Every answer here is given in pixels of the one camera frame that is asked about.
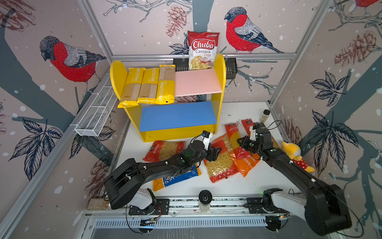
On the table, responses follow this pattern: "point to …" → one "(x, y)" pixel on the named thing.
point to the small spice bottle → (265, 116)
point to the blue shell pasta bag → (160, 183)
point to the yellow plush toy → (294, 152)
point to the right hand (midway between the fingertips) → (237, 138)
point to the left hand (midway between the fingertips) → (219, 145)
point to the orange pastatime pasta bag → (244, 160)
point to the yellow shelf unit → (196, 111)
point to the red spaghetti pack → (246, 123)
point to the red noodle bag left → (161, 150)
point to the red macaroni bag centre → (223, 167)
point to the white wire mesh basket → (93, 121)
